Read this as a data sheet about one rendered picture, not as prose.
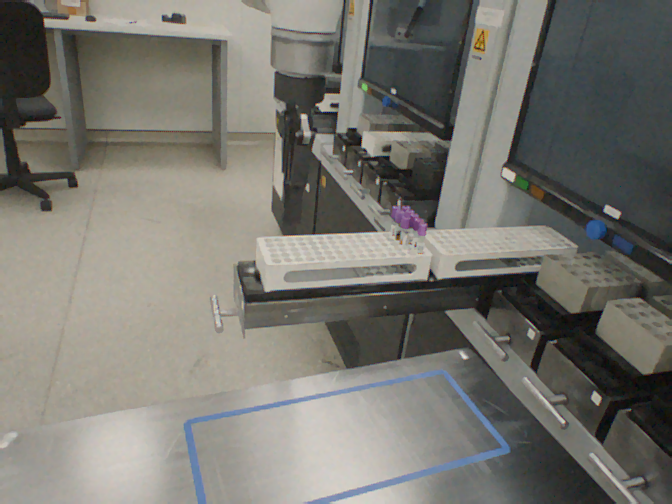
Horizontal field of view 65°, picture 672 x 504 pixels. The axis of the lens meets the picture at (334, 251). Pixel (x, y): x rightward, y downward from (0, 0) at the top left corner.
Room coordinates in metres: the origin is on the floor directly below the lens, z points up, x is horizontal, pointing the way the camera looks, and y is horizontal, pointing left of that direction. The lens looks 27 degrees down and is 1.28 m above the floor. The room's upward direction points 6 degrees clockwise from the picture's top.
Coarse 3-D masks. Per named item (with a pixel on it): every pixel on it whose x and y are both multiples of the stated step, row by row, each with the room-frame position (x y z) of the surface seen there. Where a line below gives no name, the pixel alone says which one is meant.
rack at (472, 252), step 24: (432, 240) 0.90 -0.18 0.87; (456, 240) 0.92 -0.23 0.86; (480, 240) 0.93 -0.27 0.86; (504, 240) 0.94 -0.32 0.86; (528, 240) 0.95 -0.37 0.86; (552, 240) 0.97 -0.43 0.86; (432, 264) 0.87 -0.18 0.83; (456, 264) 0.92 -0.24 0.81; (480, 264) 0.94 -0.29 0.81; (504, 264) 0.95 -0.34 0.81; (528, 264) 0.95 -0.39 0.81
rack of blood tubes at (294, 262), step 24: (264, 240) 0.82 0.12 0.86; (288, 240) 0.84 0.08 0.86; (312, 240) 0.85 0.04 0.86; (336, 240) 0.85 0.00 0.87; (360, 240) 0.87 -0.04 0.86; (384, 240) 0.88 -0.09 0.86; (264, 264) 0.75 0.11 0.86; (288, 264) 0.75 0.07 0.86; (312, 264) 0.76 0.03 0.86; (336, 264) 0.77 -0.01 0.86; (360, 264) 0.79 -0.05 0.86; (384, 264) 0.80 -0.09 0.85; (408, 264) 0.86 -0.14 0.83; (264, 288) 0.74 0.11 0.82; (288, 288) 0.75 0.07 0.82
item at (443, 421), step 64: (320, 384) 0.52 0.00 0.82; (384, 384) 0.54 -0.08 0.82; (448, 384) 0.55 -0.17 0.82; (0, 448) 0.37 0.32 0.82; (64, 448) 0.38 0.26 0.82; (128, 448) 0.39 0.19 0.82; (192, 448) 0.40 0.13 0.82; (256, 448) 0.41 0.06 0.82; (320, 448) 0.42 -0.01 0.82; (384, 448) 0.43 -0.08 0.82; (448, 448) 0.44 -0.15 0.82; (512, 448) 0.45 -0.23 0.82
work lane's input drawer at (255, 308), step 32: (256, 288) 0.74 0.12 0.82; (320, 288) 0.76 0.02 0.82; (352, 288) 0.78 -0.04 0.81; (384, 288) 0.80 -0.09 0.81; (416, 288) 0.82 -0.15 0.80; (448, 288) 0.83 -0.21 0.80; (480, 288) 0.85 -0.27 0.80; (256, 320) 0.71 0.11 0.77; (288, 320) 0.73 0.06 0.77; (320, 320) 0.75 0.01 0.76
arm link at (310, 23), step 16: (272, 0) 0.77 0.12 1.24; (288, 0) 0.75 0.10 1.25; (304, 0) 0.75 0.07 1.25; (320, 0) 0.75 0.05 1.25; (336, 0) 0.77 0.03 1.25; (272, 16) 0.78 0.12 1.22; (288, 16) 0.75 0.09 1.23; (304, 16) 0.75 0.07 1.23; (320, 16) 0.76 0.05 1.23; (336, 16) 0.78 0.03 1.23; (320, 32) 0.76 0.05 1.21
